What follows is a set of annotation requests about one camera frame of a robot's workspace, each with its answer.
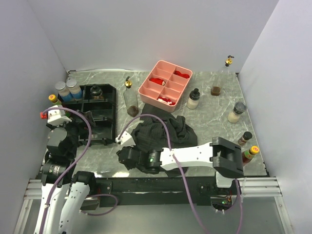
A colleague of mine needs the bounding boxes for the tall gold spout oil bottle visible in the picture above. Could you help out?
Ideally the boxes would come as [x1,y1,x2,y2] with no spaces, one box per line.
[123,77,139,117]

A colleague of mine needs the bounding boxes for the aluminium frame rail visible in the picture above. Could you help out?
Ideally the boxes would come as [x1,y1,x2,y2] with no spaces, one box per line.
[14,177,294,234]

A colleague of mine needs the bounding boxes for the tall gold spout sauce bottle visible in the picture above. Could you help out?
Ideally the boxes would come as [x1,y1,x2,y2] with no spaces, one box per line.
[211,55,234,96]

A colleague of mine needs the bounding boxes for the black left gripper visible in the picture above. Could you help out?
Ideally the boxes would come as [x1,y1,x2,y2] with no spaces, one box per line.
[46,109,94,157]

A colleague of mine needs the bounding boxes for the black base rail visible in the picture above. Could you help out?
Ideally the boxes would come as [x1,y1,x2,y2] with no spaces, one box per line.
[96,176,237,206]

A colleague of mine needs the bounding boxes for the red item middle compartment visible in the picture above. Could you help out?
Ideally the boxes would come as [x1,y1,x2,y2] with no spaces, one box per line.
[150,78,166,86]

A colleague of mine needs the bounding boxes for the black cap brown powder bottle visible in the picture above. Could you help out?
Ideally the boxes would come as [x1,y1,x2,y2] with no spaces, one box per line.
[90,84,104,100]

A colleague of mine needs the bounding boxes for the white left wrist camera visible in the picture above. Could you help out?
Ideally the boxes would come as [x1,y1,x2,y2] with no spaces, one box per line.
[40,109,72,126]

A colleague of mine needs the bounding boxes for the red yellow cap sauce bottle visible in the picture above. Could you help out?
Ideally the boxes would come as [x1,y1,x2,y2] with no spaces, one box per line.
[48,94,62,105]

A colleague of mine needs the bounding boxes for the black cap jar right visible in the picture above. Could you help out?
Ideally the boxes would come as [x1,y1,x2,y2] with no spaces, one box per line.
[237,131,253,146]

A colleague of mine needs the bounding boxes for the black divided organizer tray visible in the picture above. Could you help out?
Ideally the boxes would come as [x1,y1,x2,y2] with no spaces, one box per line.
[63,84,117,145]

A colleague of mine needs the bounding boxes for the black cap white powder bottle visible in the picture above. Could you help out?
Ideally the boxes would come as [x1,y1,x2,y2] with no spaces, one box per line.
[187,88,200,110]

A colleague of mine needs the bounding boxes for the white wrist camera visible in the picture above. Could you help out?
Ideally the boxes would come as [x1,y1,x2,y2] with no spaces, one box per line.
[115,131,135,147]
[40,109,72,126]

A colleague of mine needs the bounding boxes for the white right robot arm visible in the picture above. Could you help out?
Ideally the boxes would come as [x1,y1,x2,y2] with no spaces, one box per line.
[116,133,244,194]

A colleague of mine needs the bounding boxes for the red label sauce bottle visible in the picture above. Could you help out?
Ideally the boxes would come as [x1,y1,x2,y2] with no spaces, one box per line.
[242,145,260,166]

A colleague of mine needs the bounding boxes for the pink divided storage box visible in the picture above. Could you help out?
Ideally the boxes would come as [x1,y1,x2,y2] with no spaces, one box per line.
[138,60,193,113]

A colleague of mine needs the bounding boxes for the red item back compartment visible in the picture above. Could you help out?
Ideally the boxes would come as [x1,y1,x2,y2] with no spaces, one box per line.
[174,70,190,79]

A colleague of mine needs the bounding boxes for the dark lid beige powder jar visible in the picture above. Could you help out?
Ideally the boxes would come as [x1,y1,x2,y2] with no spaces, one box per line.
[227,101,247,123]

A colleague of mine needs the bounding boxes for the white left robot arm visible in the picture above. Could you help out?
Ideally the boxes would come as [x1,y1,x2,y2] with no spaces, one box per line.
[34,105,98,234]

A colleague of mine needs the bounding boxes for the red white item front compartment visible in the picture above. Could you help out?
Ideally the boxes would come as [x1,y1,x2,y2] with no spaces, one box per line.
[157,97,176,106]

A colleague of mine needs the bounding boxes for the blue label spice jar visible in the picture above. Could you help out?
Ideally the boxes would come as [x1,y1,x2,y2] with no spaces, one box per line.
[66,79,83,101]
[55,81,74,102]

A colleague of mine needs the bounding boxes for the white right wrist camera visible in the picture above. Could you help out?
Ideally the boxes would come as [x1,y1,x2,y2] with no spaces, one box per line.
[115,131,135,147]

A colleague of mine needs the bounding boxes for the dark striped cloth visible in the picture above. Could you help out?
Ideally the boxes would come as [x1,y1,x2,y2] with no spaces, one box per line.
[130,103,198,178]

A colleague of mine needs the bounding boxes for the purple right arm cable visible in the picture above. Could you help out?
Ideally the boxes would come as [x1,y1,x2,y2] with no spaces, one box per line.
[119,114,244,234]

